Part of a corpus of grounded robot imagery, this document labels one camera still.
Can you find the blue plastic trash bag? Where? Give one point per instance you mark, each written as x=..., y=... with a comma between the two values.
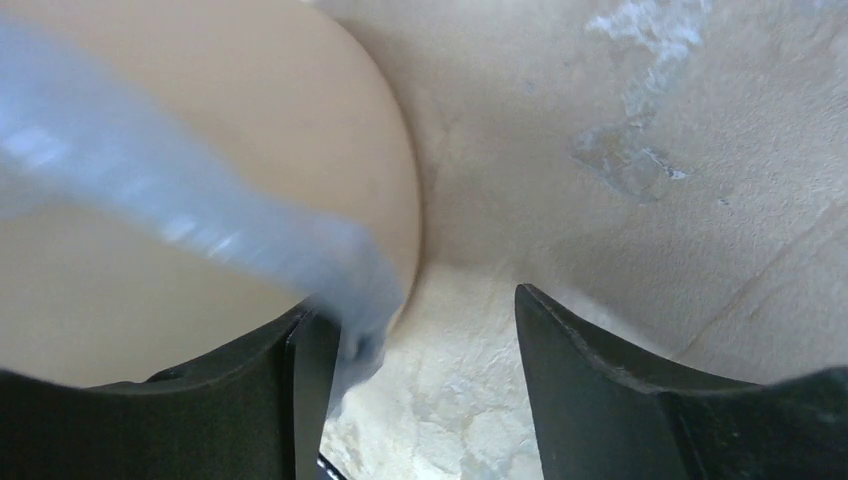
x=75, y=131

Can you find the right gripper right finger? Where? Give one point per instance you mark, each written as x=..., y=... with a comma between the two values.
x=604, y=408

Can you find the beige paper trash bin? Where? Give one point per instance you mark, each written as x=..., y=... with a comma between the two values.
x=291, y=103

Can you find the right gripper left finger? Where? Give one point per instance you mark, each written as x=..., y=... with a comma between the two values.
x=253, y=408

